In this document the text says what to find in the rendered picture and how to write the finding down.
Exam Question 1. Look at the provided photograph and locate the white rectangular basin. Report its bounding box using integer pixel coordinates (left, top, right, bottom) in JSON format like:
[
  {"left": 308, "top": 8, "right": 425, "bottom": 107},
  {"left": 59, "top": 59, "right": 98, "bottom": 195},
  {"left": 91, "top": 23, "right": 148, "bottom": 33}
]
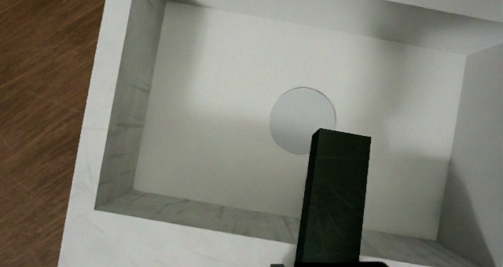
[{"left": 58, "top": 0, "right": 503, "bottom": 267}]

